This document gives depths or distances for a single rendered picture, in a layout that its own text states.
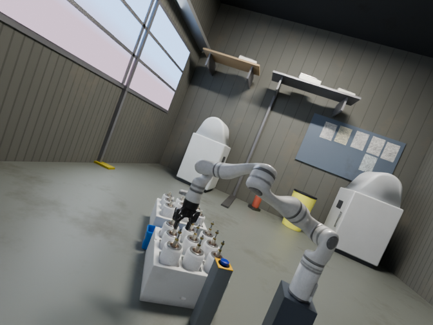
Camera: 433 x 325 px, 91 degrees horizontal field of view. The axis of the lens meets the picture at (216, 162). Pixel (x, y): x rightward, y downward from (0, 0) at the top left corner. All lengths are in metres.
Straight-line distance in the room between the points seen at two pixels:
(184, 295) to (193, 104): 3.87
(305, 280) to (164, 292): 0.63
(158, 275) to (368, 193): 3.24
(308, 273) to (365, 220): 2.78
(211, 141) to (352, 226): 2.44
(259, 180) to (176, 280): 0.64
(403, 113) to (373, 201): 1.80
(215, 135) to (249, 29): 2.33
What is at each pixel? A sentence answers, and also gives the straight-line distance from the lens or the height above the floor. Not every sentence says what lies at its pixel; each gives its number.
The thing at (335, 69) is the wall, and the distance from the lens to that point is 4.74.
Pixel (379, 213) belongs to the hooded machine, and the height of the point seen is 0.77.
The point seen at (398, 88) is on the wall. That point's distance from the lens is 4.98.
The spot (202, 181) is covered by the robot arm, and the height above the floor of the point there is 0.60.
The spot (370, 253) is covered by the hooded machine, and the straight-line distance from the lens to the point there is 3.95.
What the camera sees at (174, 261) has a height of 0.20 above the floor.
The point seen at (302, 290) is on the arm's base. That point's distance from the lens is 1.11.
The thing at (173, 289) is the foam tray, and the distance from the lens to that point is 1.18.
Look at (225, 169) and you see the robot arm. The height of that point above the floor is 0.70.
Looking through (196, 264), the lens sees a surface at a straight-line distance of 1.15.
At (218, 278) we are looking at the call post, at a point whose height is 0.26.
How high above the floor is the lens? 0.77
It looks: 4 degrees down
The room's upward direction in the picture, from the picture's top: 22 degrees clockwise
